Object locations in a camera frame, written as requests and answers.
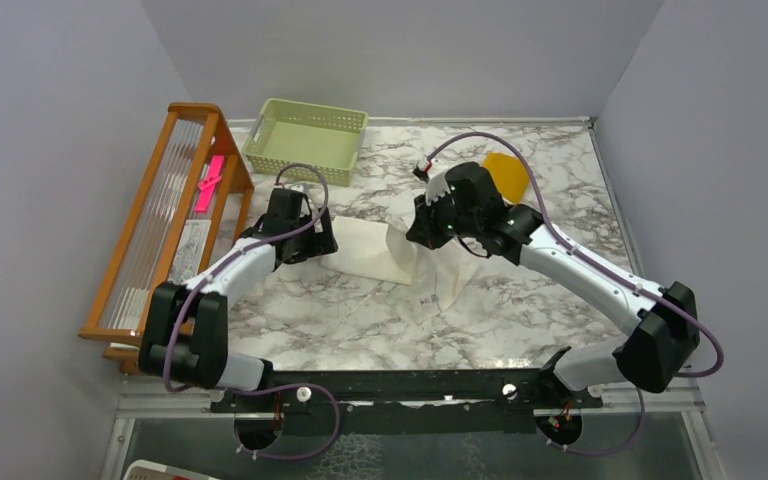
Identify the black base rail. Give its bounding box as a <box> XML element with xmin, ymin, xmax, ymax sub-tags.
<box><xmin>210</xmin><ymin>368</ymin><xmax>603</xmax><ymax>436</ymax></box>

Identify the pink plastic clip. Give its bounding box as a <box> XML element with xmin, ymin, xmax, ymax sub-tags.
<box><xmin>193</xmin><ymin>155</ymin><xmax>225</xmax><ymax>214</ymax></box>

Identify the white towel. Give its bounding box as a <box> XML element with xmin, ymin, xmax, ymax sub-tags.
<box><xmin>321</xmin><ymin>216</ymin><xmax>478</xmax><ymax>322</ymax></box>

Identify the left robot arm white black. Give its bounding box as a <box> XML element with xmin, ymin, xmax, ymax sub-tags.
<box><xmin>138</xmin><ymin>188</ymin><xmax>338</xmax><ymax>411</ymax></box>

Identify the yellow folded towel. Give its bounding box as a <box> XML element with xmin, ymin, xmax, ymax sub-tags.
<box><xmin>482</xmin><ymin>152</ymin><xmax>530</xmax><ymax>204</ymax></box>

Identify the wooden rack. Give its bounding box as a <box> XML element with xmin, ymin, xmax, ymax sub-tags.
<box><xmin>79</xmin><ymin>102</ymin><xmax>255</xmax><ymax>375</ymax></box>

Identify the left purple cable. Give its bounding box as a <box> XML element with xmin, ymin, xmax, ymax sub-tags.
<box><xmin>162</xmin><ymin>162</ymin><xmax>330</xmax><ymax>395</ymax></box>

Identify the green plastic basket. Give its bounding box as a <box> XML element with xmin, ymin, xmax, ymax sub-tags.
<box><xmin>242</xmin><ymin>98</ymin><xmax>369</xmax><ymax>187</ymax></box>

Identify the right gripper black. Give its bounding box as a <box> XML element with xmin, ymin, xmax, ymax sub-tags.
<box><xmin>408</xmin><ymin>186</ymin><xmax>481</xmax><ymax>250</ymax></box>

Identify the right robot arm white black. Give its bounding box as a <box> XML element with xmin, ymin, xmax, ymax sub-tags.
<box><xmin>406</xmin><ymin>162</ymin><xmax>700</xmax><ymax>407</ymax></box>

